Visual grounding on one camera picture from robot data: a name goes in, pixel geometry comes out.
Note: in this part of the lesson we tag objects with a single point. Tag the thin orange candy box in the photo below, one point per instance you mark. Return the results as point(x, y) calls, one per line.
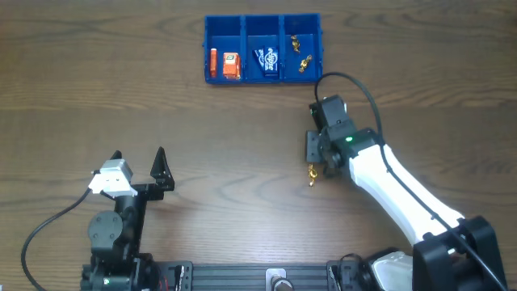
point(213, 62)

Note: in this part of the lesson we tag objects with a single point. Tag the blue tray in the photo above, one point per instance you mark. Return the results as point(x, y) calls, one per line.
point(226, 28)

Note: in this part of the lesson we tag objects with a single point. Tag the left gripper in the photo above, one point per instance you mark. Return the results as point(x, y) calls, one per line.
point(151, 190)

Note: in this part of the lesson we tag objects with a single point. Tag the gold wrapped candy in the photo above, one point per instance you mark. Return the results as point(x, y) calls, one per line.
point(305, 63)
point(295, 43)
point(312, 174)

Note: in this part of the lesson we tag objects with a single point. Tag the blue candy pack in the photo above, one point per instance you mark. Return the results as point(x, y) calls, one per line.
point(258, 57)
point(270, 60)

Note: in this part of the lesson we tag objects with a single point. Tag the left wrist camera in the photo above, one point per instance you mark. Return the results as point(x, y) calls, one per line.
point(113, 175)

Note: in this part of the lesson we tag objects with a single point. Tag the mounting rail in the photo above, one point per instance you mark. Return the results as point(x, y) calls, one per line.
point(242, 277)

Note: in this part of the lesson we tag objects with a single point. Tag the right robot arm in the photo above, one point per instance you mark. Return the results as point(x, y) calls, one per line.
point(387, 186)

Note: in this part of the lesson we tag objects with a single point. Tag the wide orange candy box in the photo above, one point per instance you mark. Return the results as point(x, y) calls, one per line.
point(231, 66)

